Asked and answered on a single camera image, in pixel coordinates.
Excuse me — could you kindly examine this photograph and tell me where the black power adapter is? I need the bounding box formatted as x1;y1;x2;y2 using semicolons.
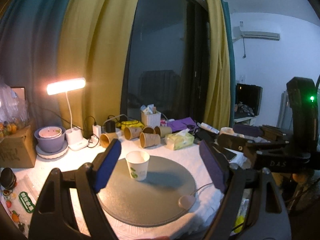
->
104;120;116;133

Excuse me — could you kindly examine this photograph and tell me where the black television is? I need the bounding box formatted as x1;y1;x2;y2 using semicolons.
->
235;83;263;118

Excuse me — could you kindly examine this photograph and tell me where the purple cloth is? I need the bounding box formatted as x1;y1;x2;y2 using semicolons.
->
167;117;198;133

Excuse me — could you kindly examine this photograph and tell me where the white paper cup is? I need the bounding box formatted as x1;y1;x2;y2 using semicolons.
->
125;151;150;181

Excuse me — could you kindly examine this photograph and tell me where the printed brown cup front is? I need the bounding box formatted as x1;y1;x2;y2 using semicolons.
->
139;133;161;148

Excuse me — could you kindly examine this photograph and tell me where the purple bowl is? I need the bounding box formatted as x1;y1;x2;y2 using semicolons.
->
34;126;66;152

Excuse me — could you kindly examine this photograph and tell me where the plain brown cup near lamp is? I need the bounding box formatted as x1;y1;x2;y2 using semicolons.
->
99;132;118;148

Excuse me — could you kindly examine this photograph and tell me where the brown cup behind front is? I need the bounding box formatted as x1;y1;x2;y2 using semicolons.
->
142;126;156;134

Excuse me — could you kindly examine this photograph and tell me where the yellow curtain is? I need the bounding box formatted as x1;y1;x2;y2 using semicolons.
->
57;0;232;128

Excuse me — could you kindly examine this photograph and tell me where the round grey placemat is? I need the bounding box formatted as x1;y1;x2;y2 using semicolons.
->
98;156;196;227

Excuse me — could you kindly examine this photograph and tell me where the white air conditioner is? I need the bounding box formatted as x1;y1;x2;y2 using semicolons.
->
232;26;280;42

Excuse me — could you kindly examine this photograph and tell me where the yellow green tissue pack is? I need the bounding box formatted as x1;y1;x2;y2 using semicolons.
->
164;128;195;151

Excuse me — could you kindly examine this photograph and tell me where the white plate under bowl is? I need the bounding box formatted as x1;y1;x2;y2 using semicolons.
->
35;140;68;159

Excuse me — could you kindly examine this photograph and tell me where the printed brown cup far left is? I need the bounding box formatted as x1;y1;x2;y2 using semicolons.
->
124;127;142;140

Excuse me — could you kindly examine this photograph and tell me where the white desk lamp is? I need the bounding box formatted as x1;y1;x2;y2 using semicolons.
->
46;77;88;151

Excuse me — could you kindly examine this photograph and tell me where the white woven basket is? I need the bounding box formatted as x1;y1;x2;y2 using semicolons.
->
140;104;161;128

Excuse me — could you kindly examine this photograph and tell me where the small beige round puck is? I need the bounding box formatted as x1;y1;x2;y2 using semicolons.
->
178;195;196;210

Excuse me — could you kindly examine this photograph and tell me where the cream mug yellow print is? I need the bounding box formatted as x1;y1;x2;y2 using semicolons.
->
219;127;245;138

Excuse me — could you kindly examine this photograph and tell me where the white tube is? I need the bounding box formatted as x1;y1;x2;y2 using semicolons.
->
197;122;220;134

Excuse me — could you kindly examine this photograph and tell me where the green white sticker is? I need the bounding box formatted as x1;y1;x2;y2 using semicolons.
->
18;191;35;213

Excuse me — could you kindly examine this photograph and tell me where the printed brown cup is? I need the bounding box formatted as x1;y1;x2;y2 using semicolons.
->
124;127;142;140
139;133;161;148

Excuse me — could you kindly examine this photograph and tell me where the black tablet on table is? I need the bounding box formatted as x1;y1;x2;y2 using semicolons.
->
217;145;237;161

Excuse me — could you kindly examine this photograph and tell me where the plain brown cup near tissues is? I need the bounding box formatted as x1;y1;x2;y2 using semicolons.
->
154;126;172;138

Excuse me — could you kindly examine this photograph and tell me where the white charger plug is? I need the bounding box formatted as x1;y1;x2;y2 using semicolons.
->
89;124;101;143

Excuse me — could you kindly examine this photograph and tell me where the cardboard box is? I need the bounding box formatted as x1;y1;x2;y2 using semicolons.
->
0;119;37;168

